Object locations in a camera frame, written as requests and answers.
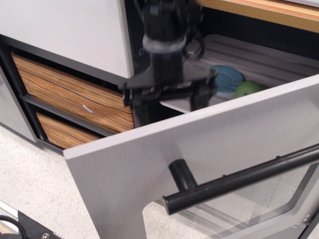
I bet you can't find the wood-pattern storage bin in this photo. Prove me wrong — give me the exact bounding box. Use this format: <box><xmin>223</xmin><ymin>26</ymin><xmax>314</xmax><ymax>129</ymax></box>
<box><xmin>36</xmin><ymin>112</ymin><xmax>102</xmax><ymax>149</ymax></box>
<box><xmin>11</xmin><ymin>53</ymin><xmax>135</xmax><ymax>133</ymax></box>

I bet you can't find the white toy kitchen cabinet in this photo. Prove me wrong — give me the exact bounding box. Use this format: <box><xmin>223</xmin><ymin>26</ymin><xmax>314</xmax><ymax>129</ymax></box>
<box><xmin>0</xmin><ymin>0</ymin><xmax>134</xmax><ymax>142</ymax></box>

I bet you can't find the wooden countertop edge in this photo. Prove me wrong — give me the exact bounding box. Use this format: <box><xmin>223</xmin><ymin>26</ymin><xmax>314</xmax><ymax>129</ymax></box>
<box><xmin>198</xmin><ymin>0</ymin><xmax>319</xmax><ymax>33</ymax></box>

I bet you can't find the upper wood-pattern storage bin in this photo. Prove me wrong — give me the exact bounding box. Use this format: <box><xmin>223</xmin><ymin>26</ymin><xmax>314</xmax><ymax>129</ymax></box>
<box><xmin>11</xmin><ymin>53</ymin><xmax>135</xmax><ymax>133</ymax></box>

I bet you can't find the black oven door handle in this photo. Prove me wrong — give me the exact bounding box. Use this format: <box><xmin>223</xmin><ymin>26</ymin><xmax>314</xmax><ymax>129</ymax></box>
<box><xmin>162</xmin><ymin>144</ymin><xmax>319</xmax><ymax>215</ymax></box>

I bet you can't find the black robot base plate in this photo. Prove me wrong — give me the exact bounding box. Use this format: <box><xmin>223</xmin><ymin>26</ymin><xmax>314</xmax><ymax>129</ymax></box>
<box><xmin>17</xmin><ymin>211</ymin><xmax>61</xmax><ymax>239</ymax></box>

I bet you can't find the blue toy plate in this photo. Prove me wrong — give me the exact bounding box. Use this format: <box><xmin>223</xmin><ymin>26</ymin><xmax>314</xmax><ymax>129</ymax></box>
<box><xmin>205</xmin><ymin>65</ymin><xmax>243</xmax><ymax>93</ymax></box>

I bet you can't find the green toy apple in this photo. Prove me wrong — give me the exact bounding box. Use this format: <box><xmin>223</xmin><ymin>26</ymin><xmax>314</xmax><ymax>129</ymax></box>
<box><xmin>235</xmin><ymin>81</ymin><xmax>262</xmax><ymax>98</ymax></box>

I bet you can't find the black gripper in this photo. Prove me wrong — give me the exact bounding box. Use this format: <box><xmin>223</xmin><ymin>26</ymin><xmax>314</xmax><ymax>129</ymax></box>
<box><xmin>121</xmin><ymin>50</ymin><xmax>217</xmax><ymax>111</ymax></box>

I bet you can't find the lower wood-pattern storage bin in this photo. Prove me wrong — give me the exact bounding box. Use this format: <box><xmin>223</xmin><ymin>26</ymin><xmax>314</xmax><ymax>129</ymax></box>
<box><xmin>36</xmin><ymin>112</ymin><xmax>102</xmax><ymax>149</ymax></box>

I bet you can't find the black braided cable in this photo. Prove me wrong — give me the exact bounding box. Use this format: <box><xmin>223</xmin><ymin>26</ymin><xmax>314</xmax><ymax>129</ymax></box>
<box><xmin>0</xmin><ymin>215</ymin><xmax>25</xmax><ymax>239</ymax></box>

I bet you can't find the grey oven door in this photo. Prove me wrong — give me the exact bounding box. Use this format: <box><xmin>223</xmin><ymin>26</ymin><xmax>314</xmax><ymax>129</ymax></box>
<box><xmin>63</xmin><ymin>75</ymin><xmax>319</xmax><ymax>239</ymax></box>

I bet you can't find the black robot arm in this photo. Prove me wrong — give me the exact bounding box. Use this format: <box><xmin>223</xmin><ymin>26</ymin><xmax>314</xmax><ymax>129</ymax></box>
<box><xmin>121</xmin><ymin>0</ymin><xmax>217</xmax><ymax>111</ymax></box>

